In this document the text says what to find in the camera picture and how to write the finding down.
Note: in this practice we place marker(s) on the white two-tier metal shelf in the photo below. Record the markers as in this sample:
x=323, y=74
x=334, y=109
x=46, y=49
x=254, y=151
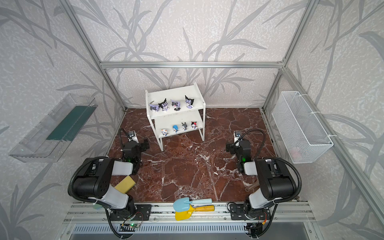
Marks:
x=165, y=120

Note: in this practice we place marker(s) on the light blue toy shovel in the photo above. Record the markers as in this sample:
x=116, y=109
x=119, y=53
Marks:
x=183, y=204

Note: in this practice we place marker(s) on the yellow toy shovel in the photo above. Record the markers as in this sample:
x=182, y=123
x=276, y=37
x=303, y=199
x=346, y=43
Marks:
x=179, y=216

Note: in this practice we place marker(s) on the red capped blue figurine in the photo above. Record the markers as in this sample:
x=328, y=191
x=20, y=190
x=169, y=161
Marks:
x=194, y=124

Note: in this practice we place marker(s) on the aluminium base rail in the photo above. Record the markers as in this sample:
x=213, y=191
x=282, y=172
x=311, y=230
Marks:
x=162, y=213

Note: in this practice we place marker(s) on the purple pale figurine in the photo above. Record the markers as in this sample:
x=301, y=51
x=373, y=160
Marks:
x=176, y=105

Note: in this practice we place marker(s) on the black-headed purple figurine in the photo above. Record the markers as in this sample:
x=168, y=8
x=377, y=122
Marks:
x=164, y=105

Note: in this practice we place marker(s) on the pink white small figurine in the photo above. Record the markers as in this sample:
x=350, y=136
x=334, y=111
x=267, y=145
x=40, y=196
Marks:
x=164, y=132

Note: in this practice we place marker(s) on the blue-capped small figurine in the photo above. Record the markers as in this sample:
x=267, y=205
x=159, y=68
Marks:
x=175, y=128

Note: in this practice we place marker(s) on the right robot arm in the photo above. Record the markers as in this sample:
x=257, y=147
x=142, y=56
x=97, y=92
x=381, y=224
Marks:
x=278, y=181

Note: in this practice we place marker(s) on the green circuit board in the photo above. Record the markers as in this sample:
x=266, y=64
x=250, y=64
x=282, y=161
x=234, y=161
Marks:
x=129, y=227

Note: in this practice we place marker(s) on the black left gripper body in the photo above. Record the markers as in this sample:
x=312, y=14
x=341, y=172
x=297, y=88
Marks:
x=139, y=146

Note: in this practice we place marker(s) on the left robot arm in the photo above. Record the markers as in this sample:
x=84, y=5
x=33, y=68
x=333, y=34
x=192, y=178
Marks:
x=91, y=182

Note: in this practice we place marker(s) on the clear plastic wall tray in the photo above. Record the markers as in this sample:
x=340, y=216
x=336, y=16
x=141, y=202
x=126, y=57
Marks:
x=48, y=141

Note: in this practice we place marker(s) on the black eared purple figurine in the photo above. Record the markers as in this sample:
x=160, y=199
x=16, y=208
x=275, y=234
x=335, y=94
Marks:
x=154, y=107

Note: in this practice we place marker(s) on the pale green plastic object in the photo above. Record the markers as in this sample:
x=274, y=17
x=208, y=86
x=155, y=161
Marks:
x=97, y=206

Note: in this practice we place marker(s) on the brown plastic toy rake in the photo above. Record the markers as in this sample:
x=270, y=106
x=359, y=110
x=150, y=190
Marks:
x=252, y=186

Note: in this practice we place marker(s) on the pink item in basket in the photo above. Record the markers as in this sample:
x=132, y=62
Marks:
x=295, y=153

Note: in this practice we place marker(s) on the grey blue small figurine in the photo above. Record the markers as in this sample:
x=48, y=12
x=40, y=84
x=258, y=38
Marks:
x=184, y=126

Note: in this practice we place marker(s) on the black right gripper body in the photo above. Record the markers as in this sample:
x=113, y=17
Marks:
x=235, y=147

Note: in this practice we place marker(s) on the white wire mesh basket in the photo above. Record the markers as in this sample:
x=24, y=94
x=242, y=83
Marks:
x=300, y=127

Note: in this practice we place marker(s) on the aluminium cage frame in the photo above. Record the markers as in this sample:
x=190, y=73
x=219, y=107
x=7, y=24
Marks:
x=361, y=181

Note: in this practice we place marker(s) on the yellow sponge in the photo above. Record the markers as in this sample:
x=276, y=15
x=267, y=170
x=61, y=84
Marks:
x=125, y=185

